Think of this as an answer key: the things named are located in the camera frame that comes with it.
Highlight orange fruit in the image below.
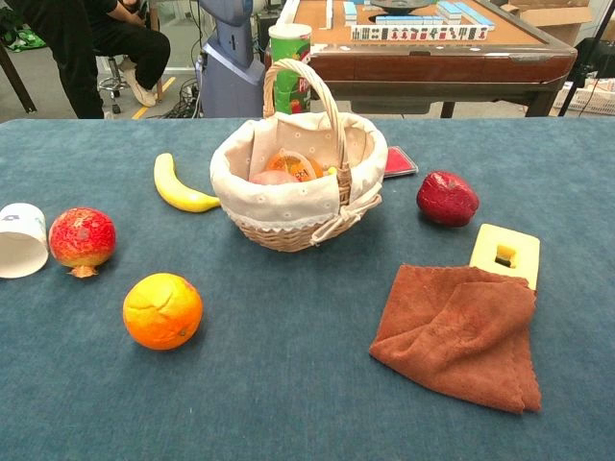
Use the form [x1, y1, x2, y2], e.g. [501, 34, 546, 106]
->
[122, 272, 204, 352]

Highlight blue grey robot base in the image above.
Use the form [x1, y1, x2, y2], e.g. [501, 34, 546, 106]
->
[196, 0, 266, 119]

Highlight wicker basket with cloth liner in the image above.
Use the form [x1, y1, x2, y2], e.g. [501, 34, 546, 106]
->
[209, 58, 389, 254]

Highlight pink peach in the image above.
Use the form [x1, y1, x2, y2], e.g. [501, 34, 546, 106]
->
[249, 170, 302, 186]

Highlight orange jelly cup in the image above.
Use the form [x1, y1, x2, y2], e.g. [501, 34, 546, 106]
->
[264, 148, 325, 183]

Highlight flat red box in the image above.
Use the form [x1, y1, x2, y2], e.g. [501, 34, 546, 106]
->
[382, 145, 419, 181]

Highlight yellow banana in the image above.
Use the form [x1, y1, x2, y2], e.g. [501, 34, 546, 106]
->
[153, 152, 222, 213]

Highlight dark red apple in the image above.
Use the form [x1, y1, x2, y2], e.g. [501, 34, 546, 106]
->
[415, 170, 480, 229]

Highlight brown microfibre cloth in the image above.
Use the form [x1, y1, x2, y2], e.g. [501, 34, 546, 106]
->
[368, 263, 543, 415]

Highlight green chips can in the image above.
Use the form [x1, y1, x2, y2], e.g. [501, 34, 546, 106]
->
[267, 23, 313, 116]

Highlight wooden mahjong table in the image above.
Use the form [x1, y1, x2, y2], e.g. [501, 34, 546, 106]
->
[276, 0, 578, 119]

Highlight yellow foam block square hole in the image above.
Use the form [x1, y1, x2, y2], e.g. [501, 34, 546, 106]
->
[468, 223, 542, 292]

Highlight red pomegranate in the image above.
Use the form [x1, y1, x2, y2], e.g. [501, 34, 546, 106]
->
[48, 206, 117, 279]

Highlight face-up mahjong tile row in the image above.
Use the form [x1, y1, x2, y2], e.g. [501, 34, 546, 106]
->
[350, 24, 490, 42]

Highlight blue-backed mahjong tile row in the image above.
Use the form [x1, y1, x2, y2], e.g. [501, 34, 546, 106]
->
[375, 14, 446, 26]

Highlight dark round dish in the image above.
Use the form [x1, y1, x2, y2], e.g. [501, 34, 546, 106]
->
[369, 0, 436, 14]

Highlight metal stool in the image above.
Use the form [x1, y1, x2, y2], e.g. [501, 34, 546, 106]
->
[98, 52, 131, 115]

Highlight blue-backed mahjong tile stack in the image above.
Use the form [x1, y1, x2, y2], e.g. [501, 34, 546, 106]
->
[435, 0, 496, 31]

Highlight white paper cup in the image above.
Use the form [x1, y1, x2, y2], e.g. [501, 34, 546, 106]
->
[0, 202, 50, 279]

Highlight person in black clothes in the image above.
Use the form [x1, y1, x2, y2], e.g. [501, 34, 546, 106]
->
[0, 0, 172, 120]

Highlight white plastic crate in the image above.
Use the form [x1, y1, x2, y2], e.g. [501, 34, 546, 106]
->
[552, 79, 615, 116]

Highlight black tripod stand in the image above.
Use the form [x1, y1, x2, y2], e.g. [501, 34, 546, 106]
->
[556, 0, 615, 116]

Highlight dark wooden table leg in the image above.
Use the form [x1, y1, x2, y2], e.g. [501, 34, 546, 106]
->
[0, 41, 37, 114]

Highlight cardboard box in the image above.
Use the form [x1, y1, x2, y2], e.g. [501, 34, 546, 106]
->
[499, 0, 597, 47]

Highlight green bag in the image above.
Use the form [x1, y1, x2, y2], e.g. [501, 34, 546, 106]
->
[4, 27, 47, 53]

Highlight bundle of floor cables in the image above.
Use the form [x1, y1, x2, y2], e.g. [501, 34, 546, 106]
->
[162, 79, 203, 119]

